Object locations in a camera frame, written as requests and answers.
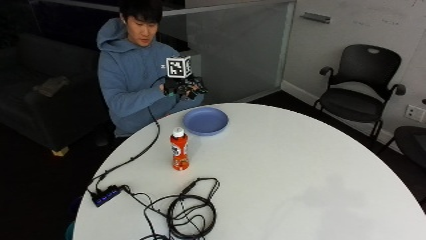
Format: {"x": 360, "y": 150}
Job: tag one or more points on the frosted glass partition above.
{"x": 234, "y": 50}

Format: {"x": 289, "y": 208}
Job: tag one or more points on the orange bottle with white cap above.
{"x": 179, "y": 150}

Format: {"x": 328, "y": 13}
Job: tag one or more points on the white marker cube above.
{"x": 179, "y": 67}

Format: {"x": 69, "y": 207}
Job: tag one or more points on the black office chair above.
{"x": 360, "y": 90}

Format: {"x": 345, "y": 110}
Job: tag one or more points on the dark sofa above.
{"x": 48, "y": 93}

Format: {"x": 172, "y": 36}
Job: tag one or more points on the blue plate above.
{"x": 205, "y": 121}

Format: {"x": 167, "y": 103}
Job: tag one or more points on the the person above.
{"x": 128, "y": 73}

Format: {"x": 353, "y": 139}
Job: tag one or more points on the black usb hub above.
{"x": 105, "y": 195}

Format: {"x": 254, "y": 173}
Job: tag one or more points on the grey wall-mounted tray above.
{"x": 316, "y": 17}

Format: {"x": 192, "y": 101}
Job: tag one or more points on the white wall socket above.
{"x": 416, "y": 113}

